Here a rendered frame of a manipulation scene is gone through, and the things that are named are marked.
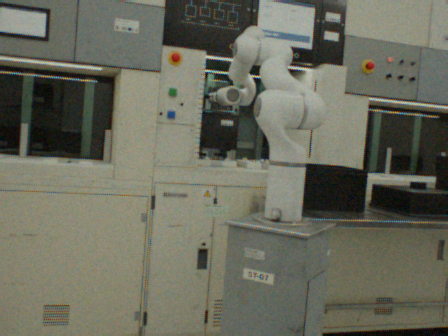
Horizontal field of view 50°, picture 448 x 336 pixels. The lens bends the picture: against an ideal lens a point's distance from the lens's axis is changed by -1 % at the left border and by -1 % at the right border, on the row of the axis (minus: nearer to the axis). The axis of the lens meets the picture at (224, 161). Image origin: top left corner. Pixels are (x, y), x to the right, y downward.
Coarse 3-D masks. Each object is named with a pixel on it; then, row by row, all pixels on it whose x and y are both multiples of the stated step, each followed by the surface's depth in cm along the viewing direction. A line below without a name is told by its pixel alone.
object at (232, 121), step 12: (216, 108) 250; (204, 120) 240; (216, 120) 242; (228, 120) 243; (204, 132) 240; (216, 132) 242; (228, 132) 244; (204, 144) 241; (216, 144) 242; (228, 144) 244
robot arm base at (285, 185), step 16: (272, 176) 155; (288, 176) 152; (304, 176) 156; (272, 192) 155; (288, 192) 153; (272, 208) 154; (288, 208) 153; (272, 224) 151; (288, 224) 150; (304, 224) 152
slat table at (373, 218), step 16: (256, 208) 225; (368, 208) 211; (336, 224) 173; (352, 224) 174; (368, 224) 176; (384, 224) 178; (400, 224) 180; (416, 224) 182; (432, 224) 184; (336, 304) 242; (352, 304) 244; (368, 304) 246; (384, 304) 249; (400, 304) 252; (416, 304) 255; (432, 304) 257
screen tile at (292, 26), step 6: (288, 12) 228; (294, 12) 228; (300, 12) 229; (288, 18) 228; (306, 18) 230; (288, 24) 228; (294, 24) 229; (300, 24) 230; (306, 24) 230; (288, 30) 228; (294, 30) 229; (300, 30) 230; (306, 30) 231
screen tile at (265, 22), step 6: (264, 6) 224; (270, 6) 225; (276, 6) 226; (282, 6) 226; (264, 12) 224; (270, 12) 225; (276, 12) 226; (282, 12) 227; (264, 18) 224; (270, 18) 225; (282, 18) 227; (264, 24) 225; (270, 24) 225; (276, 24) 226; (282, 24) 227
